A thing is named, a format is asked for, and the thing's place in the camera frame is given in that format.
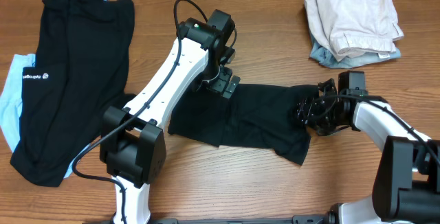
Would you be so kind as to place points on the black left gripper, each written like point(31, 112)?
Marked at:
point(225, 85)

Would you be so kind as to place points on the folded beige shorts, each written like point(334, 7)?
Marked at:
point(353, 27)

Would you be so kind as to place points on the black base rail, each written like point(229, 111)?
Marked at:
point(297, 219)

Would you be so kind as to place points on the light blue garment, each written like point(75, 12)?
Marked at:
point(12, 100)

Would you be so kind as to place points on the black t-shirt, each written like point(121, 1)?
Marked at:
point(256, 116)

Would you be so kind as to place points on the black garment pile with logo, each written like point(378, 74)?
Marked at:
point(82, 79)

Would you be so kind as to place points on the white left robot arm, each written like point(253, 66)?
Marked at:
point(135, 155)

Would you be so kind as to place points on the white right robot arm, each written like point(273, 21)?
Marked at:
point(406, 186)

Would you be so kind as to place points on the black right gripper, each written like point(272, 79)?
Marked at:
point(308, 112)

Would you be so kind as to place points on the folded teal shirt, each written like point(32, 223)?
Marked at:
point(325, 58)

